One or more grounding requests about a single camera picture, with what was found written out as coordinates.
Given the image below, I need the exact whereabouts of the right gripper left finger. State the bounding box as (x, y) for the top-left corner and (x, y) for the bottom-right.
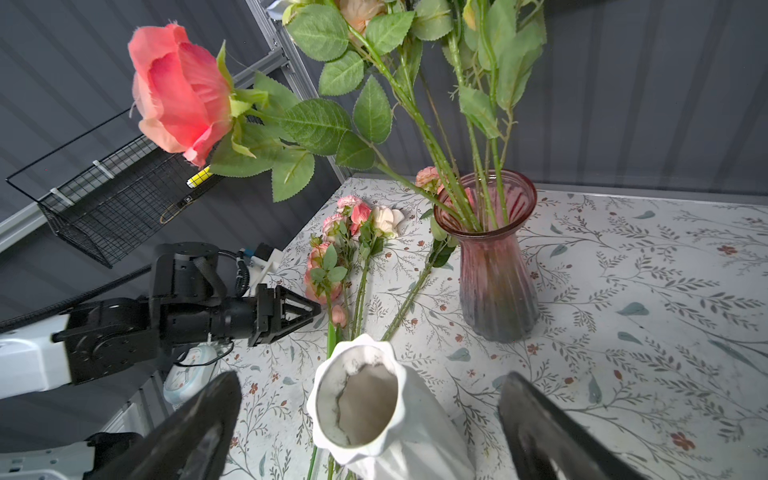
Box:
(95, 371), (242, 479)

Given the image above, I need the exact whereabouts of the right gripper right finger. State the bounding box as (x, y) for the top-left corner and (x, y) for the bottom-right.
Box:
(497, 372), (642, 479)

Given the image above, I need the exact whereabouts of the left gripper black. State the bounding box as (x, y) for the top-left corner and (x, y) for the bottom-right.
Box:
(227, 284), (322, 347)

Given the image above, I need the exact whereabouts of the bundle of artificial flowers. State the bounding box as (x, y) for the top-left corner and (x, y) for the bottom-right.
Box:
(302, 165), (460, 480)

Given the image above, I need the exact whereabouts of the white ribbed ceramic vase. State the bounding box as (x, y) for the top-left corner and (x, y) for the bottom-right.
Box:
(307, 334), (475, 479)

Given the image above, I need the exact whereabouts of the coral red rose stem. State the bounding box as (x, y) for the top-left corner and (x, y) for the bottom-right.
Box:
(128, 23), (487, 232)

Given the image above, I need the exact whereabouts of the pale blue white rose stem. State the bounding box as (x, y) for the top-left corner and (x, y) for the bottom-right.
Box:
(270, 1), (481, 233)

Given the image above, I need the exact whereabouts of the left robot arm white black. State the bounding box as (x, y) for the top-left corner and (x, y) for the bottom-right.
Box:
(1, 242), (321, 479)

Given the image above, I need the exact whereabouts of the pink glass vase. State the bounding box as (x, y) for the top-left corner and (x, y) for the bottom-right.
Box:
(433, 170), (539, 343)

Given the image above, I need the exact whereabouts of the small white clock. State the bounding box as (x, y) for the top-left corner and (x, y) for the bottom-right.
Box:
(163, 344), (218, 409)

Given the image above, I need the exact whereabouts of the yellow marker in black basket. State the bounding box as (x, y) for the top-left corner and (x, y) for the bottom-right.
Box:
(186, 167), (213, 189)

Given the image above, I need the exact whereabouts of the floral patterned table mat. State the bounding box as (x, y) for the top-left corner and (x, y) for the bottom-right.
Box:
(220, 178), (767, 479)

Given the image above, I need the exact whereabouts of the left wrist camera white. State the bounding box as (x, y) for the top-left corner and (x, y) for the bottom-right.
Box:
(241, 243), (284, 296)

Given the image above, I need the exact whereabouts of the black wire basket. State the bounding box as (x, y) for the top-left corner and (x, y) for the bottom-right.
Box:
(6, 110), (220, 268)

